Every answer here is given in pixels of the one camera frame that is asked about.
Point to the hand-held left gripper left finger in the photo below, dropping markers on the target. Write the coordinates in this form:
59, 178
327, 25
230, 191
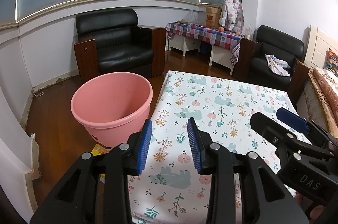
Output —
144, 147

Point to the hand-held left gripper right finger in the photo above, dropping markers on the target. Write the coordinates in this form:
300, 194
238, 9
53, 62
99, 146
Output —
195, 147

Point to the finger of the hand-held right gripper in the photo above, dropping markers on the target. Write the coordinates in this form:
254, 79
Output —
266, 126
293, 119

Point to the pink plastic bucket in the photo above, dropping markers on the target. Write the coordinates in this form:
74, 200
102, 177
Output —
111, 100

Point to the person's right hand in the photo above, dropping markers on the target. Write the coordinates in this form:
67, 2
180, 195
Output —
314, 212

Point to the bed with beige cover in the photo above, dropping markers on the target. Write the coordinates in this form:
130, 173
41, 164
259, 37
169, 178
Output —
314, 102

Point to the yellow cardboard box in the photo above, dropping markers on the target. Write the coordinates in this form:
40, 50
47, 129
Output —
99, 149

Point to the pink dotted quilt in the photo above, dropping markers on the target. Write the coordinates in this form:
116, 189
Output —
327, 86

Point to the floral bear tablecloth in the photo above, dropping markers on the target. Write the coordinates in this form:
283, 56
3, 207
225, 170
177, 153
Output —
224, 97

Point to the printed white cloth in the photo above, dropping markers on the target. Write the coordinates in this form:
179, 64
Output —
277, 64

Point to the colourful striped pillow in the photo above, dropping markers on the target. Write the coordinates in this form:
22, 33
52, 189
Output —
333, 59

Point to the white bed headboard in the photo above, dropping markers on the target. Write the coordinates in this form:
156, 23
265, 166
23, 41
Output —
317, 47

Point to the black leather armchair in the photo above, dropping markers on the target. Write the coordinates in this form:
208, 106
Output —
116, 52
280, 42

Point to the cup with straw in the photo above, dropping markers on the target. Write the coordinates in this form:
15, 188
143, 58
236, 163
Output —
248, 34

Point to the checked tablecloth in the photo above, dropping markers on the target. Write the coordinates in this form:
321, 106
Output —
200, 32

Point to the floral puffer jacket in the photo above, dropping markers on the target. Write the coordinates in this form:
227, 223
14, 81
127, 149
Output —
232, 10

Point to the brown paper bag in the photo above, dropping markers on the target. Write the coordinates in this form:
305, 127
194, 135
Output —
212, 16

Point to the clear plastic bag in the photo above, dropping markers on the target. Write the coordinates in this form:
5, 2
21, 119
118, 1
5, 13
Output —
191, 16

